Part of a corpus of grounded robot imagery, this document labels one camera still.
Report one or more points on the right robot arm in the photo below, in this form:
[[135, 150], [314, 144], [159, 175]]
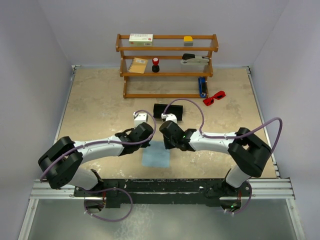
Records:
[[249, 153]]

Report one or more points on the light blue cleaning cloth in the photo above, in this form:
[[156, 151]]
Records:
[[156, 155]]

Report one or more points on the black and white stapler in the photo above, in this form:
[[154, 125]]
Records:
[[192, 59]]

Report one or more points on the black glasses case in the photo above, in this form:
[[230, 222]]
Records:
[[159, 109]]

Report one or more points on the white and red box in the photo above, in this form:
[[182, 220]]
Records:
[[140, 40]]

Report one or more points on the brown spiral notebook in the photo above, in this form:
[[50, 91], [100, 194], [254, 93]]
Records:
[[138, 65]]

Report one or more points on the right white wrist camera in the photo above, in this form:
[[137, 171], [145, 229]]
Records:
[[169, 117]]

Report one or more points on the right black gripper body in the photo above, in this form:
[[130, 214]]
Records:
[[169, 143]]

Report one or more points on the blue and black stapler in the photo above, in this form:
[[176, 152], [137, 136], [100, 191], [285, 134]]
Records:
[[202, 87]]

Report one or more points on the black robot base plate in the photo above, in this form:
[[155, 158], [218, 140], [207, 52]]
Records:
[[211, 192]]

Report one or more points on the aluminium rail frame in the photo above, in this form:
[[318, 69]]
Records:
[[270, 214]]

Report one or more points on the red sunglasses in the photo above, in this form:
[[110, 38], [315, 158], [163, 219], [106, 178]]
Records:
[[218, 96]]

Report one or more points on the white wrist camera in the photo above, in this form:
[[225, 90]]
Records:
[[169, 117], [139, 118]]

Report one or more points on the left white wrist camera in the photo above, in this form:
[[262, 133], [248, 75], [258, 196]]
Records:
[[139, 118]]

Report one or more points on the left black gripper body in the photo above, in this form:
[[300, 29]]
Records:
[[142, 145]]

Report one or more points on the yellow and grey eraser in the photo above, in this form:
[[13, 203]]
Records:
[[188, 41]]

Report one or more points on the wooden three-tier shelf rack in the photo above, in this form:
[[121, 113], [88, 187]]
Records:
[[169, 49]]

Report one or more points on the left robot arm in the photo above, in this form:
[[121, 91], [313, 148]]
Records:
[[60, 164]]

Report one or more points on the red and black stamp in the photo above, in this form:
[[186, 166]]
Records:
[[155, 65]]

